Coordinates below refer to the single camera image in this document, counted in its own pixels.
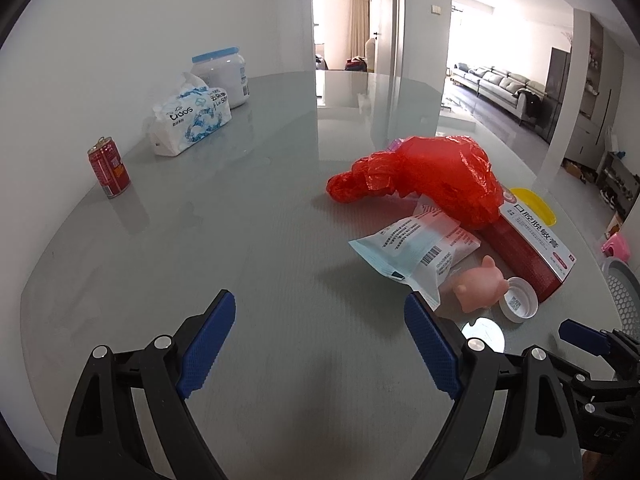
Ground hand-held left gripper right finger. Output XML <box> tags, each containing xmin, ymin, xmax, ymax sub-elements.
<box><xmin>404</xmin><ymin>291</ymin><xmax>583</xmax><ymax>480</ymax></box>

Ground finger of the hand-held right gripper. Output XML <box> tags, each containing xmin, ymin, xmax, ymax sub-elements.
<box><xmin>558</xmin><ymin>318</ymin><xmax>640</xmax><ymax>378</ymax></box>
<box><xmin>552</xmin><ymin>371</ymin><xmax>640</xmax><ymax>418</ymax></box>

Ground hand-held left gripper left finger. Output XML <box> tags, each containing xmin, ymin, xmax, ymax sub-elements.
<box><xmin>57</xmin><ymin>288</ymin><xmax>237</xmax><ymax>480</ymax></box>

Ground grey perforated plastic basket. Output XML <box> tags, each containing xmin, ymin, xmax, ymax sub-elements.
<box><xmin>601</xmin><ymin>256</ymin><xmax>640</xmax><ymax>331</ymax></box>

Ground red white toothpaste box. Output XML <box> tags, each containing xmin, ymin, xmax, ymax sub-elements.
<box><xmin>480</xmin><ymin>192</ymin><xmax>577</xmax><ymax>303</ymax></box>

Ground yellow plastic lid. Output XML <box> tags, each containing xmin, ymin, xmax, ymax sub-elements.
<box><xmin>507</xmin><ymin>187</ymin><xmax>557</xmax><ymax>227</ymax></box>

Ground white bottle cap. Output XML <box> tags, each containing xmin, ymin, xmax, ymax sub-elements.
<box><xmin>500</xmin><ymin>276</ymin><xmax>541</xmax><ymax>322</ymax></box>

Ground pink pig toy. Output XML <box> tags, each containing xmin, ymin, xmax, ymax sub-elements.
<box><xmin>452</xmin><ymin>255</ymin><xmax>511</xmax><ymax>312</ymax></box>

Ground pink plastic stool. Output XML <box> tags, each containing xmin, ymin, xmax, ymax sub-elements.
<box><xmin>602</xmin><ymin>234</ymin><xmax>632</xmax><ymax>261</ymax></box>

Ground blue white wipe packet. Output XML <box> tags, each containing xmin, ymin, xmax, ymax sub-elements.
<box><xmin>348</xmin><ymin>200</ymin><xmax>482</xmax><ymax>311</ymax></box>

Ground shoe rack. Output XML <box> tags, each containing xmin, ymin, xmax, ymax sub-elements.
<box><xmin>597</xmin><ymin>150</ymin><xmax>640</xmax><ymax>211</ymax></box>

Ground cardboard box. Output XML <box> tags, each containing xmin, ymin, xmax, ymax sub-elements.
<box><xmin>562</xmin><ymin>159</ymin><xmax>598</xmax><ymax>183</ymax></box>

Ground red plastic bag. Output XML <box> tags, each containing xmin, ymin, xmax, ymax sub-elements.
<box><xmin>326</xmin><ymin>135</ymin><xmax>502</xmax><ymax>229</ymax></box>

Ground red soda can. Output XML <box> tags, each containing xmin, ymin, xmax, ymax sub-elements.
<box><xmin>88</xmin><ymin>137</ymin><xmax>132</xmax><ymax>200</ymax></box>

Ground white blue tissue pack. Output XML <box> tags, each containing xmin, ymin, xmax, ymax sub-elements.
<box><xmin>142</xmin><ymin>72</ymin><xmax>233</xmax><ymax>157</ymax></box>

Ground dark jacket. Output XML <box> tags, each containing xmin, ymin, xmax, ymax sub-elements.
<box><xmin>517</xmin><ymin>87</ymin><xmax>543</xmax><ymax>116</ymax></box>

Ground dark tall cabinet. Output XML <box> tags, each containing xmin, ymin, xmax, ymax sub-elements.
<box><xmin>544</xmin><ymin>46</ymin><xmax>571</xmax><ymax>146</ymax></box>

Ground grey sofa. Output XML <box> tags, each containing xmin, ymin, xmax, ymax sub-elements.
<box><xmin>451</xmin><ymin>63</ymin><xmax>546</xmax><ymax>128</ymax></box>

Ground white jar with blue lid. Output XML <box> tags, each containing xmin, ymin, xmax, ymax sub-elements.
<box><xmin>191</xmin><ymin>46</ymin><xmax>250</xmax><ymax>109</ymax></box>

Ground beige curtain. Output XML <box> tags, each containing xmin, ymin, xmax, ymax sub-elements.
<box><xmin>348</xmin><ymin>0</ymin><xmax>371</xmax><ymax>61</ymax></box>

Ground white wall cabinet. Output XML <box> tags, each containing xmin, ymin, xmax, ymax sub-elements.
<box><xmin>565</xmin><ymin>10</ymin><xmax>613</xmax><ymax>171</ymax></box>

